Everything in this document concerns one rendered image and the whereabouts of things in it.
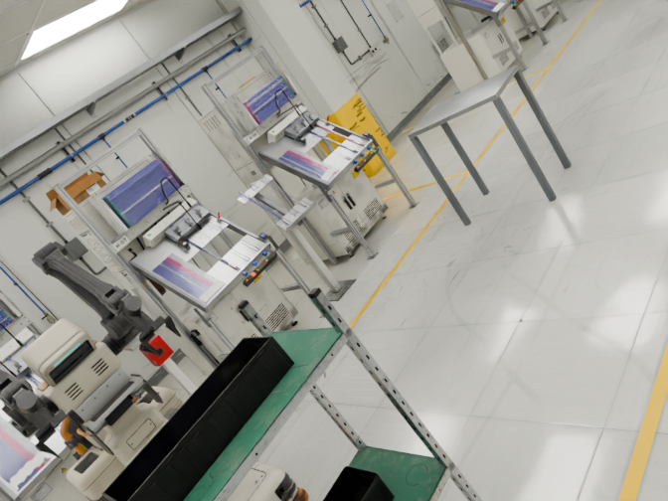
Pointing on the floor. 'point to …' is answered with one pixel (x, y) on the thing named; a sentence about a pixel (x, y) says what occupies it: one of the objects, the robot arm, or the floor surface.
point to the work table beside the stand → (488, 89)
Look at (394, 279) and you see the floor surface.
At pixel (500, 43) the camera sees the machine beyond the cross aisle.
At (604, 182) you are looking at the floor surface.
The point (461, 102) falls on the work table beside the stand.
